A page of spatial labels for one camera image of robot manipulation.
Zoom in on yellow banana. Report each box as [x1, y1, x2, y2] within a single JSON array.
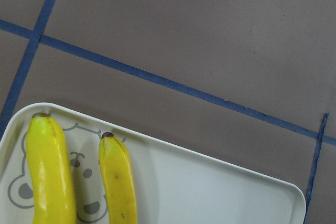
[[99, 132, 138, 223], [26, 112, 77, 223]]

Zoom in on cream bear tray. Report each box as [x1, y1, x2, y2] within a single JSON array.
[[1, 103, 306, 223]]

